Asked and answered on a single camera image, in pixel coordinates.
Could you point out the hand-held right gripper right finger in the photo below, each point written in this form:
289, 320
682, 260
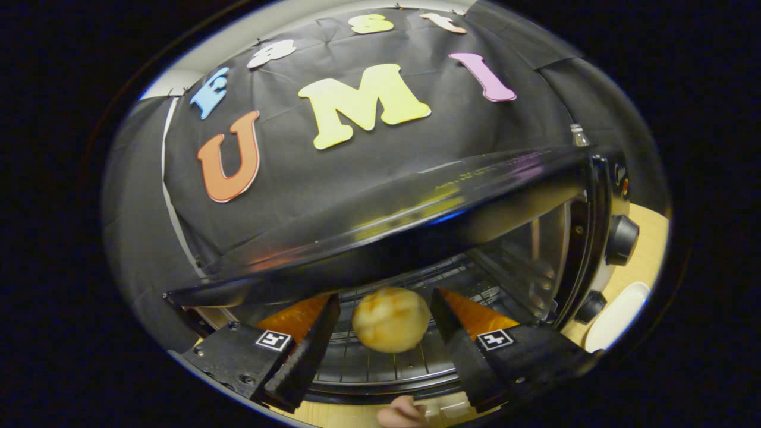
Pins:
467, 362

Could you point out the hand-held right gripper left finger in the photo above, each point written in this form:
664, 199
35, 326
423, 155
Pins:
306, 359

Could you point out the round golden bread roll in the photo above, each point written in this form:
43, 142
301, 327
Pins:
390, 319

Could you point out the black electric oven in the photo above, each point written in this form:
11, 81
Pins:
416, 208

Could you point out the white rectangular plate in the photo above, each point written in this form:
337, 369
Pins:
618, 318

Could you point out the clear plastic water bottle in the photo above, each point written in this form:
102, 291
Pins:
578, 138

